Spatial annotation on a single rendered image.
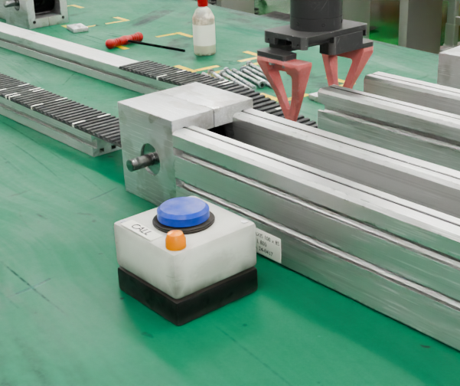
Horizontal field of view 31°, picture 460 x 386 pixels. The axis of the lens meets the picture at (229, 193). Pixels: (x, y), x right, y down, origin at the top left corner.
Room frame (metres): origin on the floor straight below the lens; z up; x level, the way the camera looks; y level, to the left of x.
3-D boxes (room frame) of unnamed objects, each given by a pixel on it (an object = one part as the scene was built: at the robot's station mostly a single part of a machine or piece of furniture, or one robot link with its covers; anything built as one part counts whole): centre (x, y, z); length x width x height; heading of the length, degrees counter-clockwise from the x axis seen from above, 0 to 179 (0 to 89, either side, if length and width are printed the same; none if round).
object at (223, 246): (0.58, 0.03, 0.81); 0.10 x 0.08 x 0.06; 129
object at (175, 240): (0.54, 0.04, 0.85); 0.01 x 0.01 x 0.01
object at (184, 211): (0.58, 0.04, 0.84); 0.04 x 0.04 x 0.02
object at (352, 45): (0.93, -0.12, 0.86); 0.07 x 0.07 x 0.09; 40
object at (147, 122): (0.78, 0.05, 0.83); 0.12 x 0.09 x 0.10; 129
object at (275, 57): (0.90, -0.08, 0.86); 0.07 x 0.07 x 0.09; 40
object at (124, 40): (1.43, 0.12, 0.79); 0.16 x 0.08 x 0.02; 47
